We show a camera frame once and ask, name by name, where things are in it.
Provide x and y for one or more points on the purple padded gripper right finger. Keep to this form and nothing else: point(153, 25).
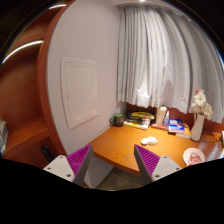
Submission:
point(153, 167)

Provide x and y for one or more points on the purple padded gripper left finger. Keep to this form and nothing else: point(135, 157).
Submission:
point(72, 167)

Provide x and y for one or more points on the white computer mouse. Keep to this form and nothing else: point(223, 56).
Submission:
point(149, 141)

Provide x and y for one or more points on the round cartoon mouse pad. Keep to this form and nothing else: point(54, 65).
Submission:
point(192, 156)

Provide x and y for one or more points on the red flat book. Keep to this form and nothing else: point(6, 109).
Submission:
point(160, 127)

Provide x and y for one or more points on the blue white box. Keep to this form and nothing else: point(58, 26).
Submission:
point(176, 126)

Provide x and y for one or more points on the stack of yellow black books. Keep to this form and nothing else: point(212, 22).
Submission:
point(139, 120)

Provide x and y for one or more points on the white cylindrical container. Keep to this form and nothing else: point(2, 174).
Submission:
point(160, 113)

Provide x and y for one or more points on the wooden shelf unit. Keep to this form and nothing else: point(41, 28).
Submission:
point(24, 103)

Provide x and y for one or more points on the dark green mug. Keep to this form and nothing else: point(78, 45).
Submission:
point(117, 120)

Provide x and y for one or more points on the white flower vase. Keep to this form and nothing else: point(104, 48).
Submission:
point(197, 127)

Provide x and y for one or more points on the white artificial flowers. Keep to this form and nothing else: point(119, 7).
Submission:
point(200, 104)

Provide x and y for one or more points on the white sheer curtain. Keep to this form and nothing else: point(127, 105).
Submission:
point(164, 57)

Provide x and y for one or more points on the white wall panel door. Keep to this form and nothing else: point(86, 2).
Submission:
point(79, 90)

